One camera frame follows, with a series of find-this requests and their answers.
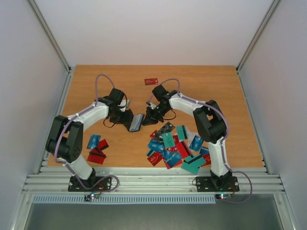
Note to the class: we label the black leather card holder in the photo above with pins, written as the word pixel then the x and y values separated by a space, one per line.
pixel 136 123

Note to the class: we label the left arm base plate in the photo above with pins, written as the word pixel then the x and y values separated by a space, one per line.
pixel 90 185

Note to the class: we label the black card in pile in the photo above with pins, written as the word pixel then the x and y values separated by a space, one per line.
pixel 167 127

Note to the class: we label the small red card left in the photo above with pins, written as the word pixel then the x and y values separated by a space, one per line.
pixel 102 145

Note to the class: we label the grey cable duct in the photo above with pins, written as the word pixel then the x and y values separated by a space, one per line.
pixel 124 199

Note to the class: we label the red stripe card centre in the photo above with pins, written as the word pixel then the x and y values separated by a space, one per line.
pixel 183 150

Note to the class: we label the blue card right pile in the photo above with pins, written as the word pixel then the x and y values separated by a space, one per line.
pixel 196 143

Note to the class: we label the large red card left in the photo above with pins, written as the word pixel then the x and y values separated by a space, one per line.
pixel 96 156

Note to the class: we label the blue card left group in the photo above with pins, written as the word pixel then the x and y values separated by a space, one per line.
pixel 93 141

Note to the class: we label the lone red card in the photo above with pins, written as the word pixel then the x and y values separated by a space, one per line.
pixel 151 81

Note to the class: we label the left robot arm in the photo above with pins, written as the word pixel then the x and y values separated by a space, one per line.
pixel 65 139

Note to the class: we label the blue card front pile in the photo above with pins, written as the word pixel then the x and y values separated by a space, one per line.
pixel 173 161

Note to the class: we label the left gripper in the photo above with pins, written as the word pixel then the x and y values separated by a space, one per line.
pixel 126 120

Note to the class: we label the red VIP card front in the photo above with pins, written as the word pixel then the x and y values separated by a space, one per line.
pixel 155 158

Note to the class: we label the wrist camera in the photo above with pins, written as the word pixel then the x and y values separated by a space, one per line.
pixel 150 104
pixel 124 105

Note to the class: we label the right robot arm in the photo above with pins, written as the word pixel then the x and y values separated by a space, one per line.
pixel 210 122

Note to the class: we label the red vip card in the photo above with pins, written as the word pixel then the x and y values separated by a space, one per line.
pixel 207 159
pixel 155 158

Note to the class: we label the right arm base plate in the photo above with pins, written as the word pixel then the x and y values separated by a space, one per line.
pixel 208 184

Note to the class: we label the teal stripe card upper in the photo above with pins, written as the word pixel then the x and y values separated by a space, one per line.
pixel 181 132

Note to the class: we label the aluminium rail frame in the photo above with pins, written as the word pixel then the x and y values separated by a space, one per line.
pixel 151 180

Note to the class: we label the teal VIP card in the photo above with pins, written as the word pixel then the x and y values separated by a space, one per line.
pixel 168 140

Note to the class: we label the teal card front pile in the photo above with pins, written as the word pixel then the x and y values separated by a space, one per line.
pixel 192 164

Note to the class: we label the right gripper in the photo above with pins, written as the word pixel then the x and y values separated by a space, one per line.
pixel 153 115

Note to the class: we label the red VIP card right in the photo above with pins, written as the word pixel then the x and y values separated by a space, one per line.
pixel 207 159

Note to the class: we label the blue VIP card left pile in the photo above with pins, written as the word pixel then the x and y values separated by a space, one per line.
pixel 156 146

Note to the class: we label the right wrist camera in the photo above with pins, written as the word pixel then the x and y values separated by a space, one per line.
pixel 150 104

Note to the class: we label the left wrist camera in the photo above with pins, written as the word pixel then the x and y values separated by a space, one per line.
pixel 124 105

